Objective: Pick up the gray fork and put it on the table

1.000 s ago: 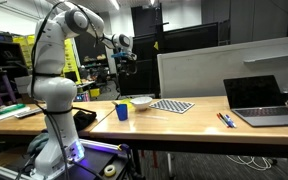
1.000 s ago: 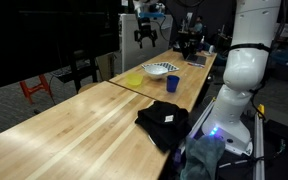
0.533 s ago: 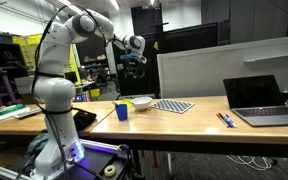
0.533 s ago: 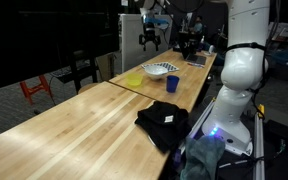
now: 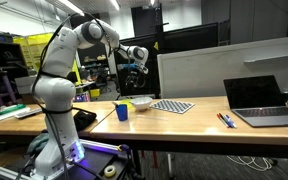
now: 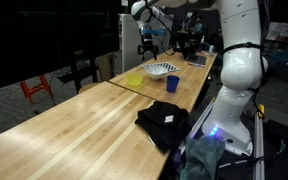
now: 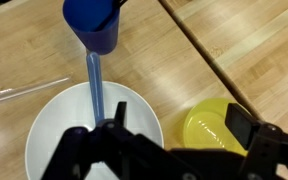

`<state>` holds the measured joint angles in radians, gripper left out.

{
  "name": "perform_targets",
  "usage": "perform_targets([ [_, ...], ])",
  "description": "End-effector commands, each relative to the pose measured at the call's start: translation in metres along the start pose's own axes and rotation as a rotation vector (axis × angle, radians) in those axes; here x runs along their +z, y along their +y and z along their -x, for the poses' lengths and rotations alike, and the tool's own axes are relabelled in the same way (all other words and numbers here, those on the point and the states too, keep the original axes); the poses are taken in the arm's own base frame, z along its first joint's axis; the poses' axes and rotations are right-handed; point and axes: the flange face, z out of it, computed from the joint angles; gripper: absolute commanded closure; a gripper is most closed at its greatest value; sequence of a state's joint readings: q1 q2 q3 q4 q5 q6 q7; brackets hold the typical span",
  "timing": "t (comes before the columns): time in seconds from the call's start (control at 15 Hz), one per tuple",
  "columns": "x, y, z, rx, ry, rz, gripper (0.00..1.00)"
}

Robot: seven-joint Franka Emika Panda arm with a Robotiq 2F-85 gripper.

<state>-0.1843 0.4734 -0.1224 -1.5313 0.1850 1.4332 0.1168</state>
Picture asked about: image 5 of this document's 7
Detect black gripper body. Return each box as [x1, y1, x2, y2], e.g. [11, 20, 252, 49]
[127, 68, 144, 81]

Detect yellow plastic bowl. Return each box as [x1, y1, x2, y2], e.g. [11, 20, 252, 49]
[119, 98, 134, 108]

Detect white bowl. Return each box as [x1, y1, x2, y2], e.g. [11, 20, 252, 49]
[129, 96, 154, 112]

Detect blue plastic cup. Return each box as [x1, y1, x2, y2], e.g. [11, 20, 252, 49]
[114, 103, 130, 122]

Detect yellow floor crate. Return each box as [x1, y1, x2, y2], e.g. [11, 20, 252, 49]
[89, 87, 102, 99]

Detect checkerboard calibration mat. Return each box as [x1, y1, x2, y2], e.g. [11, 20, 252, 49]
[149, 99, 196, 115]

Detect large black screen panel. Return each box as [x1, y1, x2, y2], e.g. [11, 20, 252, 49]
[111, 21, 220, 98]

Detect thin black stick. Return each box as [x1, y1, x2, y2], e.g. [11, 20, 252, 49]
[71, 105, 97, 113]

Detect black cloth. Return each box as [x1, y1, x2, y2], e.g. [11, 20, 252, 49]
[73, 110, 98, 132]

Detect long ceiling light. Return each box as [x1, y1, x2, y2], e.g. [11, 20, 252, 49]
[57, 0, 86, 17]
[109, 0, 121, 12]

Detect white partition board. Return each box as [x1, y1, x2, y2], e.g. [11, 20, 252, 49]
[156, 35, 288, 100]

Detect white tape roll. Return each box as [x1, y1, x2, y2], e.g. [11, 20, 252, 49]
[103, 164, 117, 177]

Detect red pen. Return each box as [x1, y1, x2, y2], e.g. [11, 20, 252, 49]
[216, 113, 229, 128]

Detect black pen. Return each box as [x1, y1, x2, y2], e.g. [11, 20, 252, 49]
[218, 112, 233, 128]

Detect blue pen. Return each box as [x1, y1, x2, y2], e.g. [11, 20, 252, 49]
[225, 114, 238, 129]

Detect yellow storage shelving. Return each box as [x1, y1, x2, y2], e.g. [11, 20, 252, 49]
[13, 32, 82, 84]

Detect gray keyboard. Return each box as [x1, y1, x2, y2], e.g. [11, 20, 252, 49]
[14, 107, 44, 120]

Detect teal cloth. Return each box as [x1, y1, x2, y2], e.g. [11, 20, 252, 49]
[26, 132, 50, 156]

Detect gray open laptop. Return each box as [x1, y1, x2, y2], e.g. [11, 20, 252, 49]
[223, 74, 288, 128]

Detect green flat tool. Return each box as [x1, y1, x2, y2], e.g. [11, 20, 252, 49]
[0, 103, 27, 116]

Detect black shelf unit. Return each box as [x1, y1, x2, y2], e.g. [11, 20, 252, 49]
[0, 29, 30, 101]

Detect gray partition ledge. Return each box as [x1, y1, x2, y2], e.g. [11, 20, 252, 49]
[243, 52, 288, 64]

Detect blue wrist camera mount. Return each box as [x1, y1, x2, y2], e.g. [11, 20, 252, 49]
[117, 63, 140, 70]

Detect aluminium frame rail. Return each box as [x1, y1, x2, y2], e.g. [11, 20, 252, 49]
[0, 164, 32, 180]
[78, 138, 132, 158]

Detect white floor cables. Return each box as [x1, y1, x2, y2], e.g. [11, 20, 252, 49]
[226, 154, 273, 172]

